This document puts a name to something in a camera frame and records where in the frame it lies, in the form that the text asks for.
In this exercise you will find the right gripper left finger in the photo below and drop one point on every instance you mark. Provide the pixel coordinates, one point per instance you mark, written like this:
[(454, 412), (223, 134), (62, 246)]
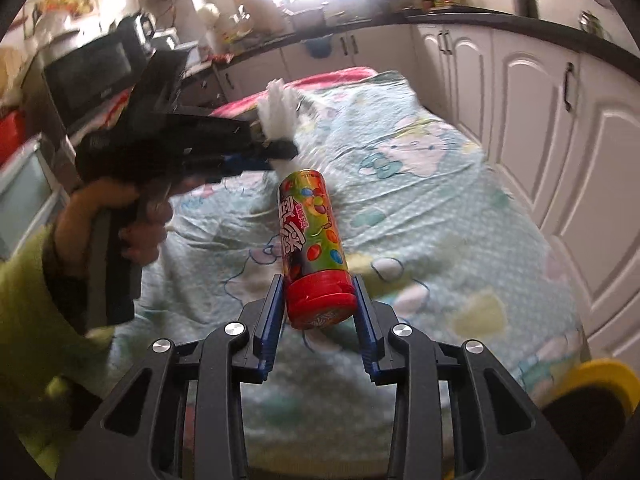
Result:
[(268, 328)]

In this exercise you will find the yellow rimmed black trash bin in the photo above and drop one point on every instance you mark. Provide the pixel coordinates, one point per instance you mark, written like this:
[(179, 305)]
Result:
[(595, 412)]

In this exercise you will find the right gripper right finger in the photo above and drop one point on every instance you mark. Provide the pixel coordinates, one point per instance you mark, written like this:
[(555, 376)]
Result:
[(368, 332)]

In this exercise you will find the black cylindrical container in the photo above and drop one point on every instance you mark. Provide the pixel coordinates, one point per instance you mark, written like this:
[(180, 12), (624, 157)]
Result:
[(526, 8)]

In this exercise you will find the steel cooking pot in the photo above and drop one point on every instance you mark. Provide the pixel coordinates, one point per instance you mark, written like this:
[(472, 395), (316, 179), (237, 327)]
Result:
[(307, 19)]

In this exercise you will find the person's left hand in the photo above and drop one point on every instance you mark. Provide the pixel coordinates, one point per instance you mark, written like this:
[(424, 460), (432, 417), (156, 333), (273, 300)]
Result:
[(142, 238)]

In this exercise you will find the blue hanging basin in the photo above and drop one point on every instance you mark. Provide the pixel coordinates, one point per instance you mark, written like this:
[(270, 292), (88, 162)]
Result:
[(319, 47)]

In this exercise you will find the small steel teapot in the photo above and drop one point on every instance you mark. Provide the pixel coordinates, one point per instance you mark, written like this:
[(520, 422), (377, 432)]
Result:
[(591, 25)]

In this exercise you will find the green sleeve left forearm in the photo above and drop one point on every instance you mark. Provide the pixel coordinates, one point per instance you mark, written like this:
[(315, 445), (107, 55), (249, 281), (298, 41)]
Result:
[(44, 353)]

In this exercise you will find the red plastic container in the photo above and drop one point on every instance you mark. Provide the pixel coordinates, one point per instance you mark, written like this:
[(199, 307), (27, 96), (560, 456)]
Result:
[(12, 134)]

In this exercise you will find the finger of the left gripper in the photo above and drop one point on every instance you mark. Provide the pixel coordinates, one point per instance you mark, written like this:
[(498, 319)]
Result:
[(264, 148), (237, 164)]

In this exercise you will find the black microwave oven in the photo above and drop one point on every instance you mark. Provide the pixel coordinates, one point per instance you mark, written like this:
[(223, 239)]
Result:
[(61, 96)]

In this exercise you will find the red candy tube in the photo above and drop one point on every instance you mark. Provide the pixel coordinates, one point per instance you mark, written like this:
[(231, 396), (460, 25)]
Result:
[(318, 286)]

